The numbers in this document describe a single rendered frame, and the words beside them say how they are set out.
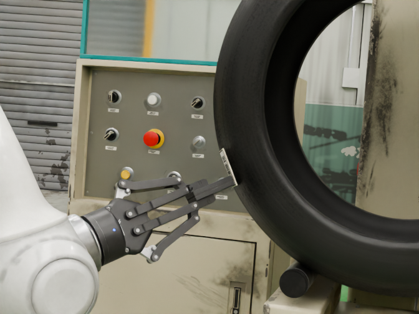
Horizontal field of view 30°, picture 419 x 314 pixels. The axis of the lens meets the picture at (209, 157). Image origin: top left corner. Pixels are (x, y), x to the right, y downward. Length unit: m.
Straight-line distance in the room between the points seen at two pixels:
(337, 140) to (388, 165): 8.73
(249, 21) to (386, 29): 0.43
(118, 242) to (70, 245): 0.23
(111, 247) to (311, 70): 9.32
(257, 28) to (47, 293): 0.55
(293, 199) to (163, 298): 0.92
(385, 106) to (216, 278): 0.68
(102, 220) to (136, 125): 1.00
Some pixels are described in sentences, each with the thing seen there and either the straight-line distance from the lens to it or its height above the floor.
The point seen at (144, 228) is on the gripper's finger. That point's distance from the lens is 1.11.
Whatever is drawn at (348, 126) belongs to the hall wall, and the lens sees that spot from 10.28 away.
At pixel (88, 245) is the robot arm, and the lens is 1.05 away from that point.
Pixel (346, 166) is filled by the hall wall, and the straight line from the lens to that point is 10.29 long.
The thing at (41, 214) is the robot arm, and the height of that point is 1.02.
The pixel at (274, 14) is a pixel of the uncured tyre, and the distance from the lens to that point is 1.18.
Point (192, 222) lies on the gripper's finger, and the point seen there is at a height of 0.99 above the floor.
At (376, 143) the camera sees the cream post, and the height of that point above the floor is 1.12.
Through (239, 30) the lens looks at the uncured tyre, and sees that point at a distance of 1.20.
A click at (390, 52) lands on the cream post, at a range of 1.55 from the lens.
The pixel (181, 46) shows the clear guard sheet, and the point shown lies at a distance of 2.01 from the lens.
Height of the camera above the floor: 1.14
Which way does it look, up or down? 3 degrees down
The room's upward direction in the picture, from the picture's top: 4 degrees clockwise
